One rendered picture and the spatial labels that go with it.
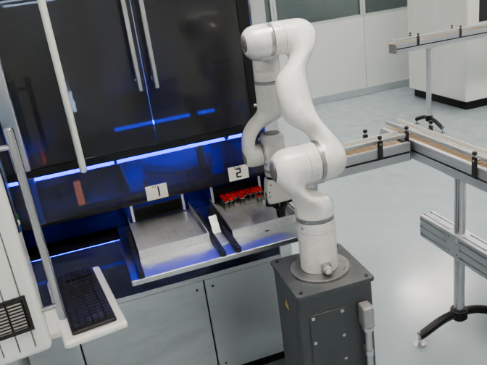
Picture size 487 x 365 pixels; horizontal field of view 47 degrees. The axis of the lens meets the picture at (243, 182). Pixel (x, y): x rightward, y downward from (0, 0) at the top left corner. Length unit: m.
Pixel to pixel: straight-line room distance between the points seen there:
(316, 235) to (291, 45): 0.57
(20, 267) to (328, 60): 6.20
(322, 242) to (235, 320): 0.95
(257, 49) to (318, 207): 0.50
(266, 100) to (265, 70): 0.10
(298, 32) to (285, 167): 0.40
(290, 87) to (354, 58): 6.02
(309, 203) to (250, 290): 0.94
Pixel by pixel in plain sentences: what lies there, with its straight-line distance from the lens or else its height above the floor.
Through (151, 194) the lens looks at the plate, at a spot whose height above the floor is 1.02.
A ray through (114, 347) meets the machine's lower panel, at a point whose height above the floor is 0.38.
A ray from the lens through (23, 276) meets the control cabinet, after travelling 1.72.
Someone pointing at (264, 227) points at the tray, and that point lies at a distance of 2.06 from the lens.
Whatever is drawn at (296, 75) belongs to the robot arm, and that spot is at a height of 1.48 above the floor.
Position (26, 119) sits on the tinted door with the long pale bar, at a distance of 2.13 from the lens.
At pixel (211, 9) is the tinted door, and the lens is 2.15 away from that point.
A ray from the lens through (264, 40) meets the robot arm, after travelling 1.67.
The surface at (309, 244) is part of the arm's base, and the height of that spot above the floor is 0.98.
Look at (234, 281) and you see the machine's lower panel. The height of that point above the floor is 0.53.
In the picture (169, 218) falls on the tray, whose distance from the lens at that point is 2.30.
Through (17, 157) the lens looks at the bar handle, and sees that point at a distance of 1.61.
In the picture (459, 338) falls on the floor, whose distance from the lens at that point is 2.98.
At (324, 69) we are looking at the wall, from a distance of 7.48.
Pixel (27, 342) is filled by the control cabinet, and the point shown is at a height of 0.85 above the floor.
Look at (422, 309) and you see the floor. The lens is 3.16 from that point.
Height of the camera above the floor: 1.79
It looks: 21 degrees down
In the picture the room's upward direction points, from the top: 8 degrees counter-clockwise
